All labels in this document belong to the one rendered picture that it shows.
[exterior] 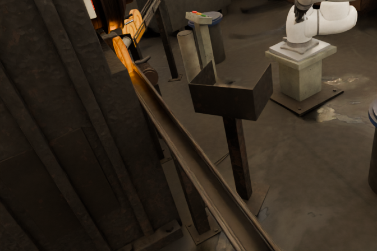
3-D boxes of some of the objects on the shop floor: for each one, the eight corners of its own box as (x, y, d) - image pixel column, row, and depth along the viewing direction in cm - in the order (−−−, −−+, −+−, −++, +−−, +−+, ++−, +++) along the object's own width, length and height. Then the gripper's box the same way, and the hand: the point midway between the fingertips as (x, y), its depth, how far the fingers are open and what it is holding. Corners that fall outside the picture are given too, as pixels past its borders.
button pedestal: (210, 92, 255) (196, 18, 222) (197, 81, 274) (182, 13, 241) (227, 84, 259) (215, 11, 226) (213, 75, 278) (200, 6, 245)
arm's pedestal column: (300, 74, 247) (300, 37, 231) (343, 92, 215) (346, 51, 199) (260, 94, 236) (257, 57, 219) (299, 116, 204) (298, 75, 188)
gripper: (292, -6, 157) (285, 15, 181) (301, 16, 155) (293, 35, 178) (306, -12, 157) (298, 10, 180) (316, 11, 154) (306, 30, 177)
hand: (296, 20), depth 176 cm, fingers closed
